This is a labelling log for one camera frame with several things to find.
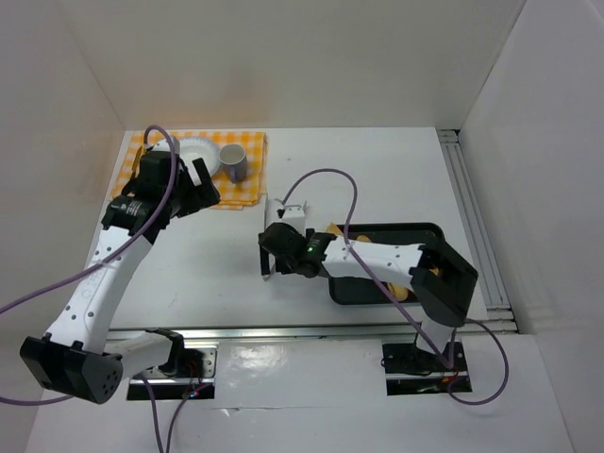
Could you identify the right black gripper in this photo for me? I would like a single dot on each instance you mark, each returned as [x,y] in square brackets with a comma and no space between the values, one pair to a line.
[266,255]

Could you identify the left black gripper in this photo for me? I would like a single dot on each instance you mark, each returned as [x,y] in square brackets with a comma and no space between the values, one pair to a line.
[190,187]

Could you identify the metal tongs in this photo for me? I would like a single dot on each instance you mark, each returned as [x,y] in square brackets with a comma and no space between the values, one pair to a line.
[270,214]

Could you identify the long bread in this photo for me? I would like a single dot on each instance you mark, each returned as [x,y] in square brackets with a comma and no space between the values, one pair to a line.
[334,229]

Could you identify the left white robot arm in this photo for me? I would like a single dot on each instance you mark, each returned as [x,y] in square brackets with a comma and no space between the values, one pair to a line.
[73,357]

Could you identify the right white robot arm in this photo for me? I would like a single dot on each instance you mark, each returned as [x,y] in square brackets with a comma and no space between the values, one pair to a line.
[442,280]

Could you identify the white paper plate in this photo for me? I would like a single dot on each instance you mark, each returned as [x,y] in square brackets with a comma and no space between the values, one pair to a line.
[193,148]

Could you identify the black tray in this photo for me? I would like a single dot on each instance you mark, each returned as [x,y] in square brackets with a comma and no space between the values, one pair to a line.
[350,291]

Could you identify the lavender mug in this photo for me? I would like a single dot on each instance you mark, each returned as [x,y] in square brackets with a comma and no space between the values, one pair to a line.
[233,160]

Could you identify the yellow checkered cloth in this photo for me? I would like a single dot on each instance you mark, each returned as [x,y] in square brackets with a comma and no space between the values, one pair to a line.
[247,193]

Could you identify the small round bun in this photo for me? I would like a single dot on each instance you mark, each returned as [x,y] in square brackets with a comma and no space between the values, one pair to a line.
[398,292]

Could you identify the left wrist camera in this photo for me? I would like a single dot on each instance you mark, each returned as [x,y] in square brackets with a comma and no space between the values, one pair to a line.
[158,153]

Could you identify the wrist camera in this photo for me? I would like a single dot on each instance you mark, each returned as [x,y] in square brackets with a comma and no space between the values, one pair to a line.
[158,153]
[293,215]

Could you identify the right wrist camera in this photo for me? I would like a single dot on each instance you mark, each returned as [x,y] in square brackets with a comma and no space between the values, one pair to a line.
[293,215]

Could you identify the aluminium rail front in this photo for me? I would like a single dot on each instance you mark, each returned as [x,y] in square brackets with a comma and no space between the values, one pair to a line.
[278,334]

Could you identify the aluminium rail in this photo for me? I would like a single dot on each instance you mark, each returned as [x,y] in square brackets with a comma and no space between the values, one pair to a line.
[494,295]
[278,334]

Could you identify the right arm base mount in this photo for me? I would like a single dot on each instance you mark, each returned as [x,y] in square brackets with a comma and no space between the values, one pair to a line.
[411,371]

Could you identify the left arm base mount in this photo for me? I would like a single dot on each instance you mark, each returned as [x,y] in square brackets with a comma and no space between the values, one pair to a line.
[194,378]

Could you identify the aluminium rail right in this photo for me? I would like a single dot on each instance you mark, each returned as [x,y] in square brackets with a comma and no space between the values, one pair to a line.
[494,295]

